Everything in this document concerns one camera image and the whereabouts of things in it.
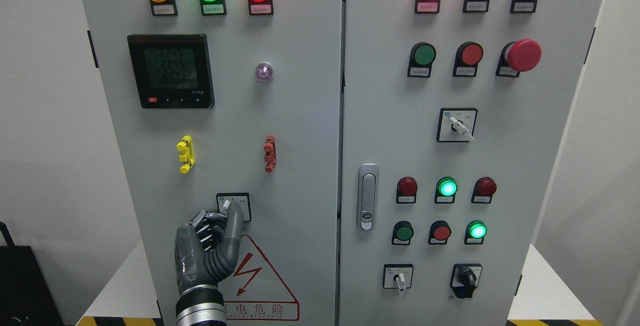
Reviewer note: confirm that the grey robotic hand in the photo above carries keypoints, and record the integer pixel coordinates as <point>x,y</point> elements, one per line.
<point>206,250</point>

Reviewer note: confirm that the white rotary selector switch door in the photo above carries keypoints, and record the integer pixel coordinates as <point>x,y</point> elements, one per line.
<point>243,199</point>

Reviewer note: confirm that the black silver robot forearm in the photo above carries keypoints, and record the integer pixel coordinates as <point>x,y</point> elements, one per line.
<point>201,305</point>

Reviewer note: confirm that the red electrical hazard warning sticker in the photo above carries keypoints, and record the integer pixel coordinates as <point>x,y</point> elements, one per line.
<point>255,291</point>

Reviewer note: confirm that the yellow terminal connector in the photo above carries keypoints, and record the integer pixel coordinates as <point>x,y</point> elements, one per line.
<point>185,148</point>

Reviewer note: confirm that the red terminal connector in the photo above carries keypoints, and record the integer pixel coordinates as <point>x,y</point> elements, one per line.
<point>270,157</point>

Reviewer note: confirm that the grey electrical cabinet left door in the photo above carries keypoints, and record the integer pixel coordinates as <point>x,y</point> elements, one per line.
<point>294,209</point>

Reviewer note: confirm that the grey electrical cabinet door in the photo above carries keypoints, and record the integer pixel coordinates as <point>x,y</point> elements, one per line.
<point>294,209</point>
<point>391,120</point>

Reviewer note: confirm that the black digital power meter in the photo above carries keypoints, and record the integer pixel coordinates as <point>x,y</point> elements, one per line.
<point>172,70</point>

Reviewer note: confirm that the black bag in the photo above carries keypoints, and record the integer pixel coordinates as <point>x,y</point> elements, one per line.
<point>25,299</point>

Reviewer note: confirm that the small purple clear lamp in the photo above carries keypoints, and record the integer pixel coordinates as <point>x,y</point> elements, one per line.
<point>264,72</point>

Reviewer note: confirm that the dark red indicator lower left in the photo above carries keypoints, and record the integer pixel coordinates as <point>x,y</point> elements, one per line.
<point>407,190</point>

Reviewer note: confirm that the dark red indicator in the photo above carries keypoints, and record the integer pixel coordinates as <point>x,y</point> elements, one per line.
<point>484,190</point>
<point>407,190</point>

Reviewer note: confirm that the red push button lower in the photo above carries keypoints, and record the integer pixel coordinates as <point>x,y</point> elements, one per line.
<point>439,233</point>

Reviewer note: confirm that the red push button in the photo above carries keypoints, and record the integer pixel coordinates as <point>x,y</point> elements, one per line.
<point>439,233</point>
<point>467,58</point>

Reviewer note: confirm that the green lit indicator middle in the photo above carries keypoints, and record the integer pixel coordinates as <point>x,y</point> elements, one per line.
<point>445,191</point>

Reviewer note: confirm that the green lit push button lower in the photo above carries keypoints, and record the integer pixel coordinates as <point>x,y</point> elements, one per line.
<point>475,233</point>

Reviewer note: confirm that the dark red indicator lower right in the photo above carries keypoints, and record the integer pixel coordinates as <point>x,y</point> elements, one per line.
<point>484,190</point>

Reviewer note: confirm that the green push button upper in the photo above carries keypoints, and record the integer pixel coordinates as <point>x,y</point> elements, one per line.
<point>421,57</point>

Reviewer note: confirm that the grey electrical cabinet right door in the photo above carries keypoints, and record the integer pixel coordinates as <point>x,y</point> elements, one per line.
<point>391,120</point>

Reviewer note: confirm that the red push button upper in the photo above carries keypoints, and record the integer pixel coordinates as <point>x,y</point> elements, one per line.
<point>467,58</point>

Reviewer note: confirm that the red mushroom emergency stop button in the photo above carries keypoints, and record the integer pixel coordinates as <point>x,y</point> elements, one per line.
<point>519,56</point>

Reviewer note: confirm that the silver door lock handle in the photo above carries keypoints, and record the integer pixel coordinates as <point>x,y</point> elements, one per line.
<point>367,195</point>

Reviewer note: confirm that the white rotary switch right lower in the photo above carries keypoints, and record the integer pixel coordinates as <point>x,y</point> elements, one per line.
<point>397,276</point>

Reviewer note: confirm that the white rotary switch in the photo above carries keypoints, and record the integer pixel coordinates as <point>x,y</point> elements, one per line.
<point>397,276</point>
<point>456,125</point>

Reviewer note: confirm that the black rotary knob switch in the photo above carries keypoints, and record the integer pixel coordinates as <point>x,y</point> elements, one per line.
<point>465,279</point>

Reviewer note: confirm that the white rotary switch right upper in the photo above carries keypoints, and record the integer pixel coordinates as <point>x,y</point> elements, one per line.
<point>456,125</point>

